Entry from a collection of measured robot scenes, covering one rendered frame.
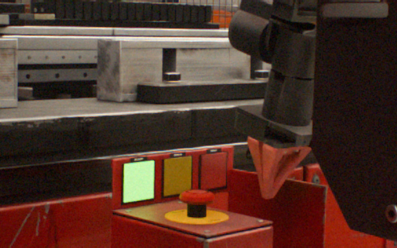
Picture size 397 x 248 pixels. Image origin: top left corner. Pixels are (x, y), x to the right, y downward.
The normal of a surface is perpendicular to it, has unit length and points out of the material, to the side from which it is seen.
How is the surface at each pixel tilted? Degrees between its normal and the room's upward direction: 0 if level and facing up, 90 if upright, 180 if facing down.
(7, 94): 90
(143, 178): 90
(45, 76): 90
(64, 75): 90
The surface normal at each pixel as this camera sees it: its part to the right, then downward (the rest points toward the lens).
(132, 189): 0.70, 0.10
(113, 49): -0.74, 0.06
